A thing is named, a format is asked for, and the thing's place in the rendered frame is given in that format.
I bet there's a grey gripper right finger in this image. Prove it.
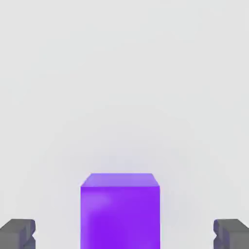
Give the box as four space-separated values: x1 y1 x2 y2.
213 218 249 249

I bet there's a small purple cube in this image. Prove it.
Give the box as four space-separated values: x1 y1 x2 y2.
80 173 160 249

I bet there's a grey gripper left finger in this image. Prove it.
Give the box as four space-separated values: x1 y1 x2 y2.
0 218 36 249

